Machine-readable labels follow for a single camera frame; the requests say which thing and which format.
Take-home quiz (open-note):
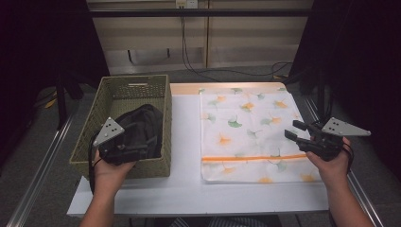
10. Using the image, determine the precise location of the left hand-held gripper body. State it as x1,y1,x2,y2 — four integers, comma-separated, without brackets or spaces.
92,116,149,166

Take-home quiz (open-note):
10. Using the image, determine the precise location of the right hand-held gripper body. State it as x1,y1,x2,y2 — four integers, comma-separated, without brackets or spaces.
296,116,372,162

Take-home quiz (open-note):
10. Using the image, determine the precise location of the green woven basket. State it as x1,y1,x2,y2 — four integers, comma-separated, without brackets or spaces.
69,74,173,180

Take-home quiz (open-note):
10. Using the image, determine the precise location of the dark cloth garment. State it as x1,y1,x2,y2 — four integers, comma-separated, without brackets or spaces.
114,103,165,160

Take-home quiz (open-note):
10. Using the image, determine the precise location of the white leaf-print mesh laundry bag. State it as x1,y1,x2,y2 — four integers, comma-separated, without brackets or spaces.
198,87,322,184

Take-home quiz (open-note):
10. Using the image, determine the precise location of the person's right hand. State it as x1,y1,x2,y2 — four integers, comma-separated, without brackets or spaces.
305,136,352,191

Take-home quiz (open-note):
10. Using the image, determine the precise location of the person's left hand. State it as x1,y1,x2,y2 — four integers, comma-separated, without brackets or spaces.
93,149,137,191

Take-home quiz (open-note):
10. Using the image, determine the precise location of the black stand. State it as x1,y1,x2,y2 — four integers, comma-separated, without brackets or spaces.
55,74,84,131
315,69,335,124

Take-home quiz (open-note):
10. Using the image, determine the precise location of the small yellow object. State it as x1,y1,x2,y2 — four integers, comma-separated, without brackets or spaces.
44,97,59,110

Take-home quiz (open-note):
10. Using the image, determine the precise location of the white table sheet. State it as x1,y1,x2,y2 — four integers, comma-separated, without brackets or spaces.
66,94,330,218

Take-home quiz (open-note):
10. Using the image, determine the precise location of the black curtain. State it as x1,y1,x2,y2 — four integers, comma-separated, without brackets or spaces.
288,0,401,178
0,0,110,165

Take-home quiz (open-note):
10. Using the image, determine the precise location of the person's striped clothing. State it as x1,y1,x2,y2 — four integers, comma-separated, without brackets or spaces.
169,217,269,227

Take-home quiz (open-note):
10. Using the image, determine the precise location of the right hand-held gripper cable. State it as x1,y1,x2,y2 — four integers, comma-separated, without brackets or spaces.
341,141,355,174

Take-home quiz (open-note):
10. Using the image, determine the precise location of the hand-held gripper cable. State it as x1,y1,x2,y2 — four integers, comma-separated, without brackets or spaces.
88,138,102,195
341,141,355,174

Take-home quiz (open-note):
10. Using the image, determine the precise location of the left hand-held gripper cable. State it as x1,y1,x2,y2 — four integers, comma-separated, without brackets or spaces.
88,138,102,195

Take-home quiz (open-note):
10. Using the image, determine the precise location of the aluminium floor rail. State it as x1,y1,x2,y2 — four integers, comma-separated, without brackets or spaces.
6,107,79,227
304,94,384,227

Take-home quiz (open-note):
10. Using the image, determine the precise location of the black power cable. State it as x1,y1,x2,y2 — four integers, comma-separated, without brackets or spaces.
180,7,294,83

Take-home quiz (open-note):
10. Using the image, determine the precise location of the white wall outlet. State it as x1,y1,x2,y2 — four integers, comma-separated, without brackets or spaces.
175,0,199,9

